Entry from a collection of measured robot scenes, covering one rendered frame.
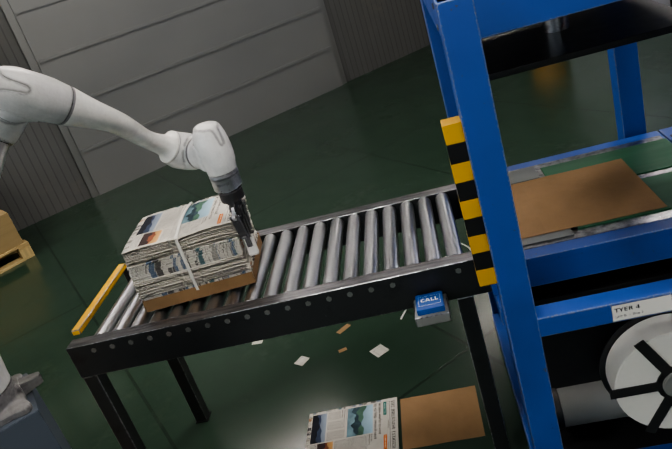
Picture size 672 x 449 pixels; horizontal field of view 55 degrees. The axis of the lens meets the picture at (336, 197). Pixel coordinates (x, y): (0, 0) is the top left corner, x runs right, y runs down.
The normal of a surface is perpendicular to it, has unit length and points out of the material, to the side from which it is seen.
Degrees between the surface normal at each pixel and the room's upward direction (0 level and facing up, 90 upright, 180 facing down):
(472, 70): 90
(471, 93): 90
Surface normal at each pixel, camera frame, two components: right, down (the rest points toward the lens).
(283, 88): 0.52, 0.19
